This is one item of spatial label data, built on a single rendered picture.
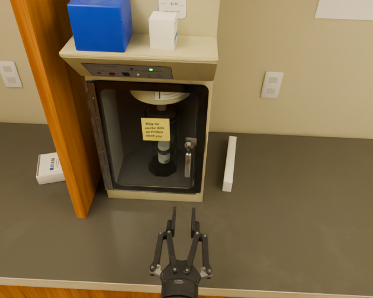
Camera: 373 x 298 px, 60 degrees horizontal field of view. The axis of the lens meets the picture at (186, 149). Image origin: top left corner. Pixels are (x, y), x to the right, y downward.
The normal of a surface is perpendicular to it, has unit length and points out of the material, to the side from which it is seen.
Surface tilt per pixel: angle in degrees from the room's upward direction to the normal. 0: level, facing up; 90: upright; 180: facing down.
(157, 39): 90
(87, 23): 90
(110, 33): 90
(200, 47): 0
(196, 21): 90
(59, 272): 0
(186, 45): 0
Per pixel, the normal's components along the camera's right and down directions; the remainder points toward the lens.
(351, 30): -0.04, 0.65
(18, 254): 0.03, -0.76
